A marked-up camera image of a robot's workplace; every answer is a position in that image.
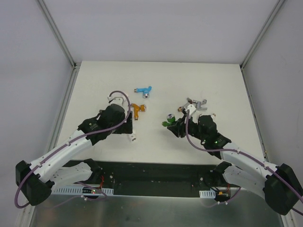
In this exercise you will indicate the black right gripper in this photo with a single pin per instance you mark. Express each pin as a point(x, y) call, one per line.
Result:
point(178, 127)

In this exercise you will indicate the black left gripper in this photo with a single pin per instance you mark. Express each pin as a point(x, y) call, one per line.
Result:
point(128, 125)

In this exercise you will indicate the green faucet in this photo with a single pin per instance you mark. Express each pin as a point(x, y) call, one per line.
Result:
point(170, 120)

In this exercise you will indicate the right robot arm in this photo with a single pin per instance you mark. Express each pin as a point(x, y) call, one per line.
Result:
point(277, 185)

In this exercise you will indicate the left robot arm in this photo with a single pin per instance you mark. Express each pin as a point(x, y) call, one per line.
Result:
point(37, 179)

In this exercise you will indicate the yellow faucet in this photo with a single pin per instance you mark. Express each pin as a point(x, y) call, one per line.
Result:
point(137, 109)

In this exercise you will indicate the brown faucet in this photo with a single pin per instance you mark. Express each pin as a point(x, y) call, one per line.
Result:
point(183, 107)

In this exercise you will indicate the blue faucet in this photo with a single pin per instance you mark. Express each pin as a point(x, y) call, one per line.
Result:
point(145, 91)

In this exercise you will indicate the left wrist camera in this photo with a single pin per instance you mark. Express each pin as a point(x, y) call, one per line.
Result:
point(117, 99)

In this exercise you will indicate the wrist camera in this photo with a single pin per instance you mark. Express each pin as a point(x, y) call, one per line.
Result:
point(117, 99)
point(189, 110)

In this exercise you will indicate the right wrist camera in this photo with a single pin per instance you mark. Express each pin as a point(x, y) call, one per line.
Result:
point(189, 110)

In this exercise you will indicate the aluminium frame post left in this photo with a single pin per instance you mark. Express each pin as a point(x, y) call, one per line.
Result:
point(56, 32)

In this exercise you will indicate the aluminium frame post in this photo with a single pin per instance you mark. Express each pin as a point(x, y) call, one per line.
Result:
point(265, 27)
point(56, 32)

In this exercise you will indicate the white cable duct right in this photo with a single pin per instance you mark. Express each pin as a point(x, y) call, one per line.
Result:
point(207, 194)

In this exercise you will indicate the white cable duct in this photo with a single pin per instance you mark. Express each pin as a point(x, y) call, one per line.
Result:
point(207, 194)
point(76, 190)

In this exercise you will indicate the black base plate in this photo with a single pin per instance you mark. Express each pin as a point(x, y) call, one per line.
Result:
point(155, 179)

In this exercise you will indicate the white cable duct left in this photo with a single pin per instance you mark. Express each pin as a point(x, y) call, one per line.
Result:
point(76, 190)

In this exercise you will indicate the aluminium frame post right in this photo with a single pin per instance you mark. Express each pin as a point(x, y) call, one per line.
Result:
point(265, 27)

